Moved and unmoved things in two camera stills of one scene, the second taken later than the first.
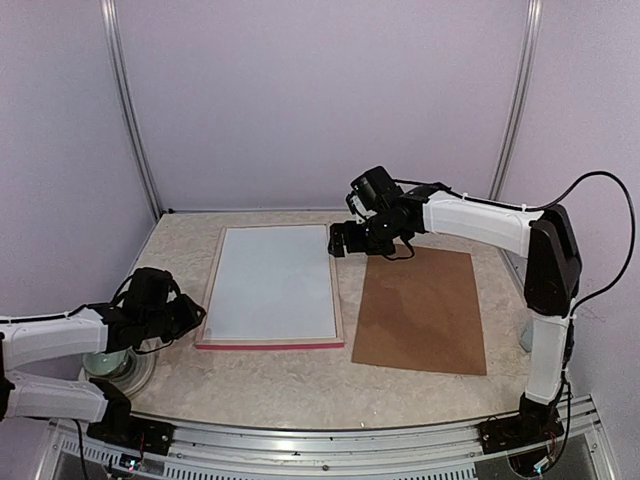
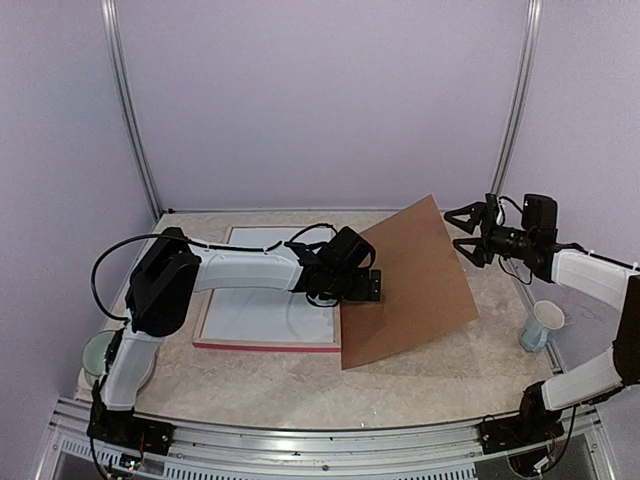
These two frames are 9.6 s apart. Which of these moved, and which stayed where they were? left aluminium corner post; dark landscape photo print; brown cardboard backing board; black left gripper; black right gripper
Moved: brown cardboard backing board; black left gripper; black right gripper
Stayed: left aluminium corner post; dark landscape photo print
